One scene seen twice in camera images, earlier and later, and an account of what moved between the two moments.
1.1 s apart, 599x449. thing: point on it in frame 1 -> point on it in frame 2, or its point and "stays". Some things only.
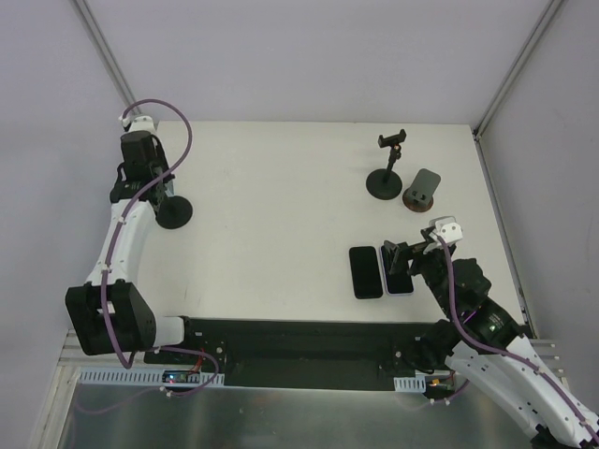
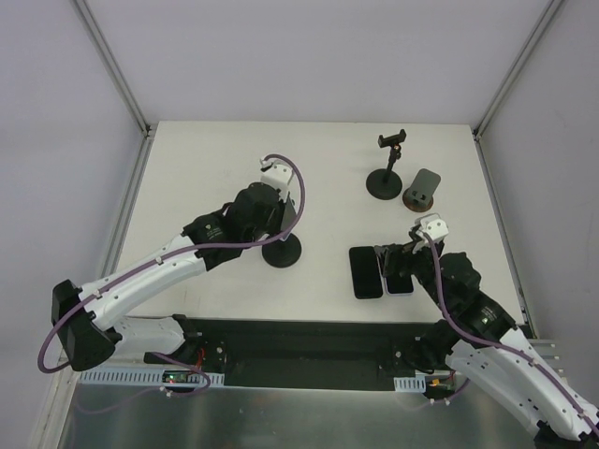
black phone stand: x=385 y=183 stays
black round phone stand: x=173 y=211 -> x=281 y=253
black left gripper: x=159 y=193 -> x=288 y=213
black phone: x=366 y=272 stays
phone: x=399 y=281 stays
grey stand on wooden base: x=418 y=196 stays
